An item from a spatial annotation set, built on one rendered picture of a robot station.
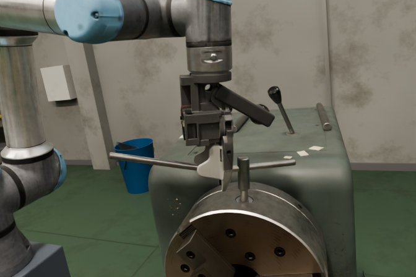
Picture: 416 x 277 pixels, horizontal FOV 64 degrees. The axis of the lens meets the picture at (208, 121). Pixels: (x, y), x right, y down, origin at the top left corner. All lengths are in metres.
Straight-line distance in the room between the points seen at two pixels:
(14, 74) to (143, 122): 3.75
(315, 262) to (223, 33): 0.41
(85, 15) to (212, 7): 0.18
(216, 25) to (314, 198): 0.42
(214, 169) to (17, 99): 0.49
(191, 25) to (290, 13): 3.18
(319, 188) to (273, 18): 3.08
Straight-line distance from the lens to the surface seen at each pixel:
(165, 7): 0.55
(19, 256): 0.90
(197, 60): 0.53
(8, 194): 0.87
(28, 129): 0.88
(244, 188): 0.62
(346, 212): 0.77
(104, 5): 0.45
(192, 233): 0.65
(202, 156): 0.62
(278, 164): 0.63
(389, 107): 3.76
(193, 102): 0.55
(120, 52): 4.53
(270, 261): 0.65
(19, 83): 0.86
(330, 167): 0.75
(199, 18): 0.52
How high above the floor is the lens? 1.53
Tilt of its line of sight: 13 degrees down
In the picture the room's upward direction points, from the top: 8 degrees counter-clockwise
